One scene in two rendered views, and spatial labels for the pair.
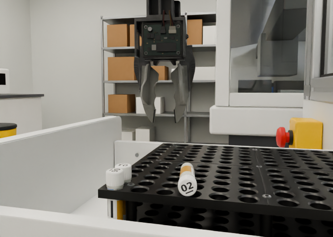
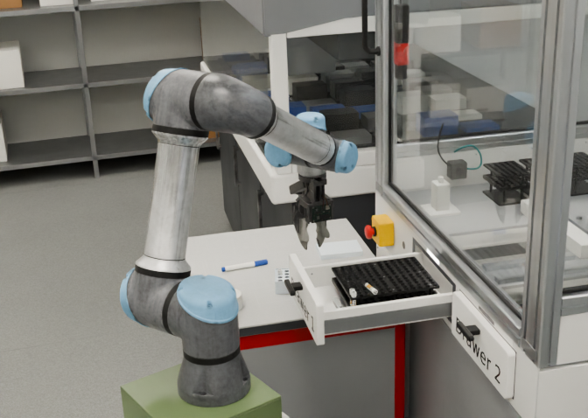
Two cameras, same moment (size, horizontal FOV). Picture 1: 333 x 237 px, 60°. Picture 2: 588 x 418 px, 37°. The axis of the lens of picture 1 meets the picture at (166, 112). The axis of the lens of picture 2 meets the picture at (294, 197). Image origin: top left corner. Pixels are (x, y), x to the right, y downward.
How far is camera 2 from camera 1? 1.95 m
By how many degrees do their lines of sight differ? 30
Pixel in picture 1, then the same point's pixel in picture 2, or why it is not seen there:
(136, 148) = (311, 270)
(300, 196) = (401, 287)
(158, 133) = (11, 124)
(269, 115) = (332, 177)
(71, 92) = not seen: outside the picture
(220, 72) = not seen: hidden behind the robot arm
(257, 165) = (382, 275)
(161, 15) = (321, 201)
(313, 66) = (384, 176)
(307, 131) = (385, 229)
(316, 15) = (384, 142)
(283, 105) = not seen: hidden behind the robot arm
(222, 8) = (279, 70)
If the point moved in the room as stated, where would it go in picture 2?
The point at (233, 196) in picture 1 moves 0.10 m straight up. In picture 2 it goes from (386, 291) to (386, 253)
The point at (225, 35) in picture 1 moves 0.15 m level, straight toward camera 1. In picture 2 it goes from (283, 99) to (296, 110)
